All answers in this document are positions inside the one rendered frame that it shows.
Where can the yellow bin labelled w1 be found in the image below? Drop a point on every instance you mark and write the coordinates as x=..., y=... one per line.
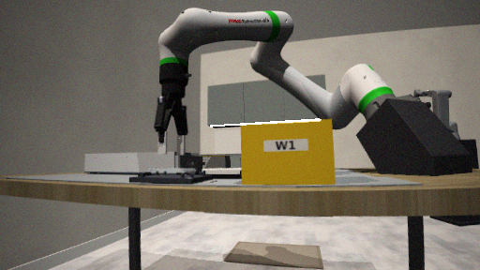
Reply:
x=288, y=153

